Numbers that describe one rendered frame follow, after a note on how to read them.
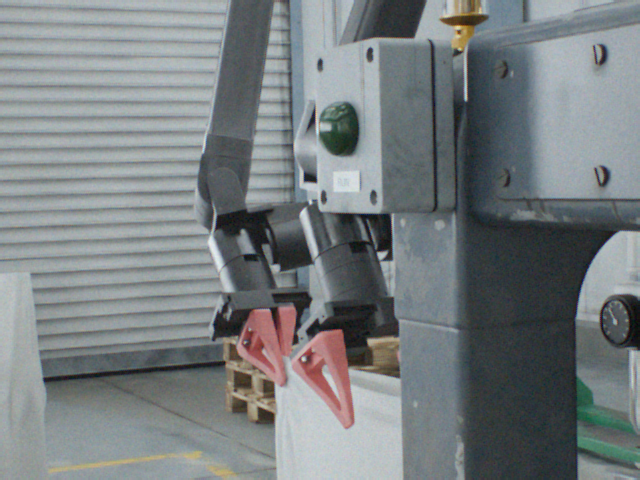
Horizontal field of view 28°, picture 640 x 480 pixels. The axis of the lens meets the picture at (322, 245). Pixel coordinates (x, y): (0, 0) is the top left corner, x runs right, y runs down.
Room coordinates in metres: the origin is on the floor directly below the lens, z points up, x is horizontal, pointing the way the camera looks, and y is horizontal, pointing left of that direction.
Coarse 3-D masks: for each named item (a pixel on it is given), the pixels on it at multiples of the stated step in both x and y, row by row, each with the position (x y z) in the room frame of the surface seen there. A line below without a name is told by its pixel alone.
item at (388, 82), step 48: (336, 48) 0.69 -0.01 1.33; (384, 48) 0.65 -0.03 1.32; (336, 96) 0.69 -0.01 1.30; (384, 96) 0.64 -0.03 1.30; (432, 96) 0.66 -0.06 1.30; (384, 144) 0.64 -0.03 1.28; (432, 144) 0.66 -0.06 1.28; (336, 192) 0.69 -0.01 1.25; (384, 192) 0.64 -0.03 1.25; (432, 192) 0.66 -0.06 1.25
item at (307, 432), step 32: (288, 384) 1.28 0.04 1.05; (352, 384) 1.10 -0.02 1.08; (384, 384) 1.14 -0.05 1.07; (288, 416) 1.28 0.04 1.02; (320, 416) 1.18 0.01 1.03; (384, 416) 1.04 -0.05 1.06; (288, 448) 1.28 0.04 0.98; (320, 448) 1.19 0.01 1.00; (352, 448) 1.10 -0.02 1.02; (384, 448) 1.04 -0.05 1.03
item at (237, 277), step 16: (240, 256) 1.36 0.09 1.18; (224, 272) 1.36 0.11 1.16; (240, 272) 1.35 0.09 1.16; (256, 272) 1.35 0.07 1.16; (224, 288) 1.36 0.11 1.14; (240, 288) 1.34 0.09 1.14; (256, 288) 1.33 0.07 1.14; (272, 288) 1.34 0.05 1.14; (288, 288) 1.34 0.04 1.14; (304, 288) 1.35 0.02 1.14; (224, 304) 1.30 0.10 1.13; (304, 304) 1.35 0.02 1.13; (224, 320) 1.33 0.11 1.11; (224, 336) 1.34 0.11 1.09
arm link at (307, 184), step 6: (300, 168) 1.16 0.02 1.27; (306, 174) 1.15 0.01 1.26; (306, 180) 1.15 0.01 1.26; (312, 180) 1.15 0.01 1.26; (300, 186) 1.15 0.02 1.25; (306, 186) 1.14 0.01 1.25; (312, 186) 1.13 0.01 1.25; (384, 216) 1.14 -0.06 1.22; (390, 216) 1.13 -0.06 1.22; (390, 222) 1.13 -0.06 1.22; (390, 228) 1.13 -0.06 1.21; (390, 234) 1.13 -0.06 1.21; (390, 240) 1.13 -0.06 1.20; (384, 246) 1.14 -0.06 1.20; (390, 246) 1.13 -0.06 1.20; (378, 252) 1.15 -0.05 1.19; (384, 252) 1.14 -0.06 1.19; (390, 252) 1.13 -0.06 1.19; (384, 258) 1.14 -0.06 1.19; (390, 258) 1.14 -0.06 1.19
